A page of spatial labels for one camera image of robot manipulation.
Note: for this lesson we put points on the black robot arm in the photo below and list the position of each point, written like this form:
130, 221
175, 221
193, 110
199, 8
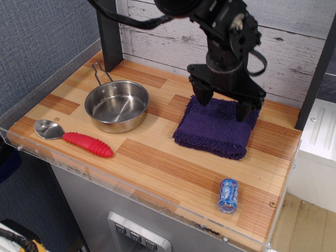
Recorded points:
232, 35

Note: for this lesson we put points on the black shelf post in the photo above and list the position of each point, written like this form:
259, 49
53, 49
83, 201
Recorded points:
317, 78
110, 42

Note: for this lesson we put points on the blue gum bottle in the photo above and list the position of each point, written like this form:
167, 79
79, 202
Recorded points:
228, 196

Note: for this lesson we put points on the white side cabinet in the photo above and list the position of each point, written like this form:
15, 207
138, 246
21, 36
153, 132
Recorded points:
312, 178

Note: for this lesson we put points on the dark blue towel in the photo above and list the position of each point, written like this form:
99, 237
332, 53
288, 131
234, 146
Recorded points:
214, 128

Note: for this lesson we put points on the black right shelf post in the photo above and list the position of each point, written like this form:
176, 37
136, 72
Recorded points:
317, 78

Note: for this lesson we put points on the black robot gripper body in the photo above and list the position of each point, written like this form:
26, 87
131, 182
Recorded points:
235, 83

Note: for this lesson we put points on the stainless steel small pan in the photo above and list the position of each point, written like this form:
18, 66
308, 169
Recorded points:
117, 106

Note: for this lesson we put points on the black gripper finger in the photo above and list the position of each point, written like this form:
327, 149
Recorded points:
244, 108
203, 92

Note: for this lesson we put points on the black left shelf post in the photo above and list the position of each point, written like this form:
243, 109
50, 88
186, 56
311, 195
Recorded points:
110, 42

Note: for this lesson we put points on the stainless steel toy fridge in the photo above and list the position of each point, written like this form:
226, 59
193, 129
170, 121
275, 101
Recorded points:
113, 215

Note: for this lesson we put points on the yellow black object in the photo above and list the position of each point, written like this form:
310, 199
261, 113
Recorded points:
25, 244

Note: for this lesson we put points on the red handled metal spoon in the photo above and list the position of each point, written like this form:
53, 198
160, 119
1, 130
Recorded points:
49, 130

